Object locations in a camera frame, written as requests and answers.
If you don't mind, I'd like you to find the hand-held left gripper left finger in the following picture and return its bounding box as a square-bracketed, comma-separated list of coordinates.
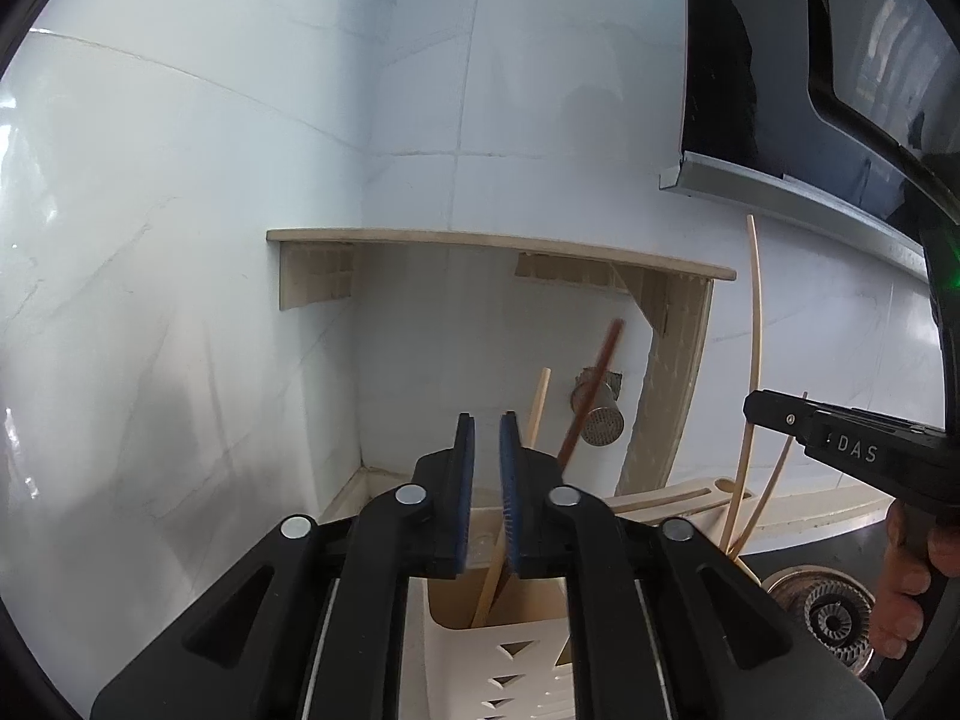
[90, 412, 478, 720]

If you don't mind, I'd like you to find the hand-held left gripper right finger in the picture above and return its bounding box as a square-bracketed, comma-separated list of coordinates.
[499, 411, 884, 720]

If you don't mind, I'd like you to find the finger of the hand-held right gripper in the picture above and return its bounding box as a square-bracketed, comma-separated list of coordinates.
[742, 388, 826, 452]

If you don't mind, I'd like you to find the pale wooden chopstick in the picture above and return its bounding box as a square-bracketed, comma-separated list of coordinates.
[720, 214, 766, 550]
[471, 367, 553, 629]
[735, 391, 809, 552]

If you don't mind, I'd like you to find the reddish-brown wooden chopstick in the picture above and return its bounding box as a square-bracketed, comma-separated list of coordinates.
[556, 319, 626, 464]

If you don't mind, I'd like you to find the white utensil holder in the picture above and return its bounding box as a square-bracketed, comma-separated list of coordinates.
[397, 478, 751, 720]

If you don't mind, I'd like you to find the person's right hand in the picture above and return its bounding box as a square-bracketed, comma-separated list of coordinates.
[870, 499, 960, 659]

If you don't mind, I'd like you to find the black glass gas stove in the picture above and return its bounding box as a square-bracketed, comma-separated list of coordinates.
[739, 532, 901, 691]

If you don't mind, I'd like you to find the large gas stove burner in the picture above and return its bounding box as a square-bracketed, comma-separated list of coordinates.
[757, 566, 878, 672]

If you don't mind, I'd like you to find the beige corner shelf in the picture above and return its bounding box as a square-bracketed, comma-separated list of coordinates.
[268, 229, 737, 488]

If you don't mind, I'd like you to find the black range hood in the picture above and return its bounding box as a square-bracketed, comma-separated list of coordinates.
[658, 0, 960, 293]

